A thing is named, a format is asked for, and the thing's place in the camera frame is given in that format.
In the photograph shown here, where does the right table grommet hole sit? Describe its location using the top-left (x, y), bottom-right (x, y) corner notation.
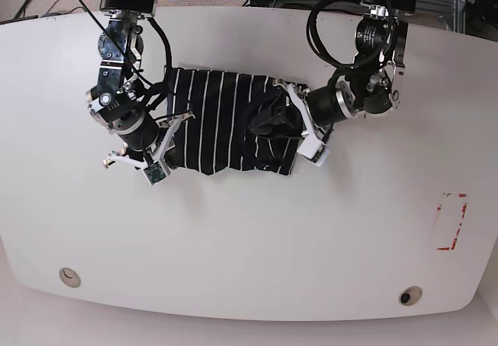
top-left (398, 286), bottom-right (423, 306)

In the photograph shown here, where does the left table grommet hole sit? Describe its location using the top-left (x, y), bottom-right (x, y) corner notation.
top-left (59, 267), bottom-right (81, 288)

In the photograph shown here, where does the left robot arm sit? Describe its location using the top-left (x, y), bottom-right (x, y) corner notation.
top-left (240, 0), bottom-right (416, 166)

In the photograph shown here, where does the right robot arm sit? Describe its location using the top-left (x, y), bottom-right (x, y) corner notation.
top-left (86, 0), bottom-right (194, 185)

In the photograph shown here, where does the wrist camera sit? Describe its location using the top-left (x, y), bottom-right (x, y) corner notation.
top-left (142, 162), bottom-right (170, 186)
top-left (310, 146), bottom-right (330, 167)

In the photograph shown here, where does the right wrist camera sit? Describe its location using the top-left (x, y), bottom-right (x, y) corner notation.
top-left (142, 162), bottom-right (170, 186)

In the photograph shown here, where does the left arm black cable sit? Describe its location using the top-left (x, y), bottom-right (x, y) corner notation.
top-left (306, 0), bottom-right (374, 71)

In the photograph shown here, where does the navy white striped t-shirt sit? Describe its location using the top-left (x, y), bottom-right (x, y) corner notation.
top-left (167, 68), bottom-right (300, 176)

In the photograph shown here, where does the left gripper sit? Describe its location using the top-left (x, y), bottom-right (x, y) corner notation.
top-left (248, 79), bottom-right (345, 164)

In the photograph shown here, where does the table grommet hole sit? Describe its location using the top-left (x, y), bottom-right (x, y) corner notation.
top-left (59, 267), bottom-right (81, 288)
top-left (398, 286), bottom-right (423, 306)

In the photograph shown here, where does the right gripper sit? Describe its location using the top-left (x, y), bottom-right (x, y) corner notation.
top-left (103, 110), bottom-right (195, 175)

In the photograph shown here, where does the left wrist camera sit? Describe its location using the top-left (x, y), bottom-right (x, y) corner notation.
top-left (310, 146), bottom-right (330, 167)

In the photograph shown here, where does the red tape rectangle marking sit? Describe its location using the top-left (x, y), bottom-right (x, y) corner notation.
top-left (431, 193), bottom-right (468, 251)

